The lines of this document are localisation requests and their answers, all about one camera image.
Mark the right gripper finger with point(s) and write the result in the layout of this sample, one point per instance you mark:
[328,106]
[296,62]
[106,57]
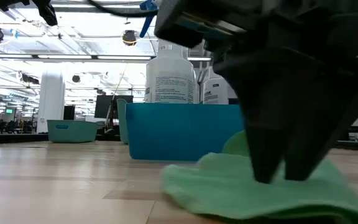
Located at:
[266,149]
[309,146]

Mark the light green cloth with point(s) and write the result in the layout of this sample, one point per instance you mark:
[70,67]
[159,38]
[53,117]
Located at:
[228,193]

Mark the white labelled bottle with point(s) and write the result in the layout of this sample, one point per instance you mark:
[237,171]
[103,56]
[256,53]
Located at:
[214,91]

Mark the blue-trigger spray bottle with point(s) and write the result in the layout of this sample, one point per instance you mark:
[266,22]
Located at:
[169,81]

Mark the white pillar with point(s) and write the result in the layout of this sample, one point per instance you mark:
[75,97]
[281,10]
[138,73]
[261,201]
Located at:
[51,99]

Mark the long light bar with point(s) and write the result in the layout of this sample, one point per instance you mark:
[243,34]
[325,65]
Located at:
[120,57]

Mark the blue plastic bin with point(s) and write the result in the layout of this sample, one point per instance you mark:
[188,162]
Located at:
[182,130]

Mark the black box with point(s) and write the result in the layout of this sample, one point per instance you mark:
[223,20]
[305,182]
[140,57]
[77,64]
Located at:
[69,112]

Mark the black monitor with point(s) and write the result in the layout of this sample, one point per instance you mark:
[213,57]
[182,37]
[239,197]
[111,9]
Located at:
[104,107]

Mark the small teal bin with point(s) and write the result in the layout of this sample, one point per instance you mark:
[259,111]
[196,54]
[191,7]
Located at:
[79,132]

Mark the large teal basket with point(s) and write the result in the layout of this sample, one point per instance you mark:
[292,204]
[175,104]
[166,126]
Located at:
[122,124]

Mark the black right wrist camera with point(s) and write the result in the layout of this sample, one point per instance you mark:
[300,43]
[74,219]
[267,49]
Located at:
[197,18]

